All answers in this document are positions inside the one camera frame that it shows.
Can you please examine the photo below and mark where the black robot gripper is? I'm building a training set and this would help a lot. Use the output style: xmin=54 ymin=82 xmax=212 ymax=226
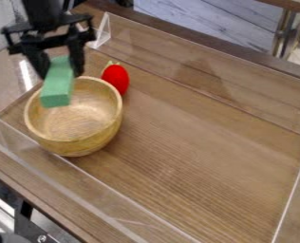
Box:
xmin=0 ymin=0 xmax=96 ymax=79

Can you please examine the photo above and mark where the green rectangular stick block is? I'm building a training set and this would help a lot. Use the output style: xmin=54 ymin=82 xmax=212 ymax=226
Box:
xmin=40 ymin=56 xmax=74 ymax=108

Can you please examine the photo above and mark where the brown wooden bowl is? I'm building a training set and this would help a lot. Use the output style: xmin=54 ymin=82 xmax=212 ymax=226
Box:
xmin=24 ymin=76 xmax=124 ymax=157

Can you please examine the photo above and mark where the red toy strawberry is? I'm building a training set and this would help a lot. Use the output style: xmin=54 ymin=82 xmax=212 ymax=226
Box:
xmin=101 ymin=61 xmax=131 ymax=95

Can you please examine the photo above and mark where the clear acrylic front barrier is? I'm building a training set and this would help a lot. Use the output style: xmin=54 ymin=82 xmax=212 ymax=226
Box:
xmin=0 ymin=120 xmax=200 ymax=243

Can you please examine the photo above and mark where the metal table leg background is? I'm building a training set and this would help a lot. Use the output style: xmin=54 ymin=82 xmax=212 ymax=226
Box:
xmin=272 ymin=9 xmax=300 ymax=60

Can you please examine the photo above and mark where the clear acrylic corner bracket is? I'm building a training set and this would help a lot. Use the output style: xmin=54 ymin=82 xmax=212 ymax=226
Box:
xmin=88 ymin=13 xmax=112 ymax=49

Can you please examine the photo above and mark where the black table frame leg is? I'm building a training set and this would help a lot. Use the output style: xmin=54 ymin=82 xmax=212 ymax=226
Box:
xmin=14 ymin=200 xmax=61 ymax=243

